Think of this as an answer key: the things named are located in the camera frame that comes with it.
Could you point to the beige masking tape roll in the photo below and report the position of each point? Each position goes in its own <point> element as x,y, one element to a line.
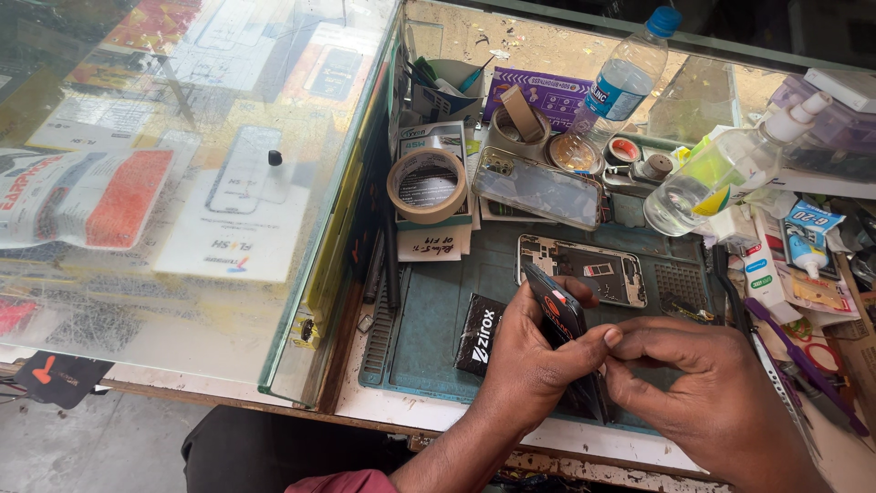
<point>400,198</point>

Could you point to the person's right hand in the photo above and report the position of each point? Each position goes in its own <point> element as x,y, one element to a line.
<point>718,397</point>

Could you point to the purple plastic tweezers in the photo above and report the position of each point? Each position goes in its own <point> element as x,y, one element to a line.
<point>807,366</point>

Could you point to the white tube carton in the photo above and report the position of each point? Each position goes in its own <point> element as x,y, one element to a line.
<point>763,274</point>

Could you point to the blue glue tube pack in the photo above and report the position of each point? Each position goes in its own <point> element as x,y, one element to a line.
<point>807,236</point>

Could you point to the person's black trousers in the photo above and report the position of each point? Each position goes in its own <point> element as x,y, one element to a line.
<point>274,445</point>

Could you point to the brown packing tape roll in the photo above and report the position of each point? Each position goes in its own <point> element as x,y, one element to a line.
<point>520,113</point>

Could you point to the white flat box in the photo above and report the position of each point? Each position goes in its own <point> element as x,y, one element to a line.
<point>845,89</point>

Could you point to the white handwritten paper note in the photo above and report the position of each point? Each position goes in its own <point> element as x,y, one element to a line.
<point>431,245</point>

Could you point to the purple cardboard box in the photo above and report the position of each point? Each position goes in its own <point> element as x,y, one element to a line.
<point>554,92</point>

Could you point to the small black knob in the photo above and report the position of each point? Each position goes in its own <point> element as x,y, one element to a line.
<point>275,158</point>

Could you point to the clear water bottle blue cap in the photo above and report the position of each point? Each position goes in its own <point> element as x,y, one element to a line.
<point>619,82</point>

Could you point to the black phone battery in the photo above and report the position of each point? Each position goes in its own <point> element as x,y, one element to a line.
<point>558,308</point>

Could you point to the copper foil tape roll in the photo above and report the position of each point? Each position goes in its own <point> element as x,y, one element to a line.
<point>571,156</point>

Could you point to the glass display case with packets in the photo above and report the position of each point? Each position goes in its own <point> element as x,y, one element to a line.
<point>171,171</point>

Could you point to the black card orange print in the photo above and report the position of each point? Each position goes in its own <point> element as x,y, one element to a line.
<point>61,380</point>

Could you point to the small red tape roll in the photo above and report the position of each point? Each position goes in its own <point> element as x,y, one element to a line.
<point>624,150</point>

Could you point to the opened phone frame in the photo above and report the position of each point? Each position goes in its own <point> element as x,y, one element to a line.
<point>602,267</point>

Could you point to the person's left hand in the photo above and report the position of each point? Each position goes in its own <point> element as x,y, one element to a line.
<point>520,370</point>

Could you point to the phone in clear case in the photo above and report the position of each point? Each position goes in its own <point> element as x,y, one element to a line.
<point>537,188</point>

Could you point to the clear spray bottle white nozzle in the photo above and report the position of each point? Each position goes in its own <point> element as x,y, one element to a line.
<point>712,178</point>

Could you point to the white screen protector box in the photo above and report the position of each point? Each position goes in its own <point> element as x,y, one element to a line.
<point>438,137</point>

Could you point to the purple translucent plastic container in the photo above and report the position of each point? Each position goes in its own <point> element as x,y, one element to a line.
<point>828,137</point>

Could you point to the clear plastic box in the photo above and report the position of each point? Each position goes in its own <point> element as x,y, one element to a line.
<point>691,99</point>

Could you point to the teal repair mat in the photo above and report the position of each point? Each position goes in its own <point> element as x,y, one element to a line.
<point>438,308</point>

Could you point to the grey cardboard tool holder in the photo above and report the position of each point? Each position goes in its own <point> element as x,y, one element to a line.
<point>452,96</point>

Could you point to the black foil packet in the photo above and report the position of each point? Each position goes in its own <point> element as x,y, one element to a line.
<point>479,335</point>

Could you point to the black pen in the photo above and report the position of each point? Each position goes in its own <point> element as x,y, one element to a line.
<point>391,260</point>

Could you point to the small brown capped bottle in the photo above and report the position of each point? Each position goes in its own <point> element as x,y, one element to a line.
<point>657,168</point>

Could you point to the red rubber band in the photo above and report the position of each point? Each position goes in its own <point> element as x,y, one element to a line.
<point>821,356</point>

